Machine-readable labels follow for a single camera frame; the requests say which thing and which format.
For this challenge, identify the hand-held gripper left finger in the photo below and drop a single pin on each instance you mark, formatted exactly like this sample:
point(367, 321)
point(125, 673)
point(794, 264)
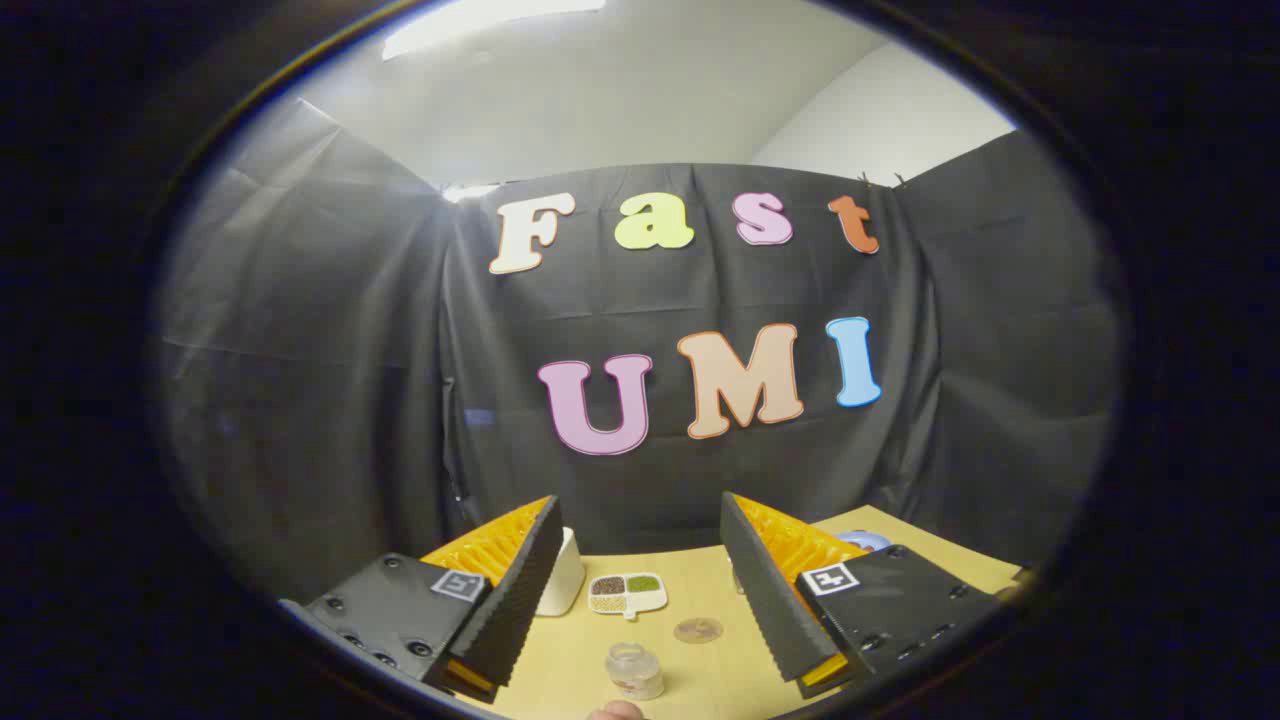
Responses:
point(515, 600)

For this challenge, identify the beige grains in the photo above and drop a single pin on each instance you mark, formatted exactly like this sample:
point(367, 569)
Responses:
point(607, 603)

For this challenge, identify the white toaster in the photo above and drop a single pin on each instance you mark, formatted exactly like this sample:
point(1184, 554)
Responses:
point(562, 585)

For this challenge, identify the wooden table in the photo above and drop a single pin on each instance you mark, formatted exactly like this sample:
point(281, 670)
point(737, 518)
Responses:
point(570, 650)

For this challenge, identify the ceiling light panel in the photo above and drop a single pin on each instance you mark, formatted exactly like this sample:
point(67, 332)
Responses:
point(480, 20)

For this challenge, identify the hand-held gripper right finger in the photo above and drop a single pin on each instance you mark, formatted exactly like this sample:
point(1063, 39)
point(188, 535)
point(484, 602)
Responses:
point(770, 600)

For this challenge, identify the green beans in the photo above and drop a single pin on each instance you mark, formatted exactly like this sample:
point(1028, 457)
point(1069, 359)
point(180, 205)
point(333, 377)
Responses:
point(643, 583)

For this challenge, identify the white divided tray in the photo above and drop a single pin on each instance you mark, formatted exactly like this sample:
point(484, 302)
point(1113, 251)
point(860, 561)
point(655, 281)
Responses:
point(628, 597)

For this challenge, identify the light blue plate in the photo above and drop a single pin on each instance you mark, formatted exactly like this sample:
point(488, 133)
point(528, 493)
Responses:
point(866, 541)

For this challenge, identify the clear glass bottle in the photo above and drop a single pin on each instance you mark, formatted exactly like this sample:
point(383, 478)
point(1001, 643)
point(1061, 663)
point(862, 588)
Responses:
point(634, 672)

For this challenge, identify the brown beans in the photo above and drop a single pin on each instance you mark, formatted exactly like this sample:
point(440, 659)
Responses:
point(608, 585)

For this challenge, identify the round brown coaster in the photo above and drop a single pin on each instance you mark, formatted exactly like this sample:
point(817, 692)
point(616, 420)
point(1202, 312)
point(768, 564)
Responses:
point(698, 629)

